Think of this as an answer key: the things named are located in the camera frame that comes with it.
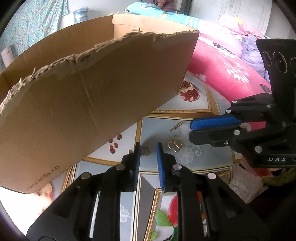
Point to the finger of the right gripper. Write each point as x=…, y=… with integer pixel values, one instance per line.
x=218, y=121
x=216, y=137

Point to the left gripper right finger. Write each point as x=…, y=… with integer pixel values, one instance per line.
x=208, y=209

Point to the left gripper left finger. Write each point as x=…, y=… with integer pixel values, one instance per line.
x=89, y=209

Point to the small rhinestone hair pin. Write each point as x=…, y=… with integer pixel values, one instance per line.
x=179, y=124

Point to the gold butterfly clip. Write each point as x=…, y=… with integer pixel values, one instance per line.
x=176, y=144

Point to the fruit pattern tablecloth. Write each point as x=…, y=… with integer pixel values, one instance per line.
x=148, y=213

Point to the pink floral blanket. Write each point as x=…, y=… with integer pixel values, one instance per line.
x=216, y=61

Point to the brown cardboard box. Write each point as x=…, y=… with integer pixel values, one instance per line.
x=71, y=92

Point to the person in purple jacket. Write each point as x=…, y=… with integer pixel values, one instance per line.
x=165, y=5

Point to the blue pillow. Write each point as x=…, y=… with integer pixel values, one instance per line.
x=147, y=9

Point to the pink rolled mat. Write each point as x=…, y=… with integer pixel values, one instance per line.
x=7, y=56

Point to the blue water jug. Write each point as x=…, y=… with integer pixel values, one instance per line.
x=80, y=15

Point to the floral teal curtain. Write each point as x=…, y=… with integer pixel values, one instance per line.
x=32, y=22

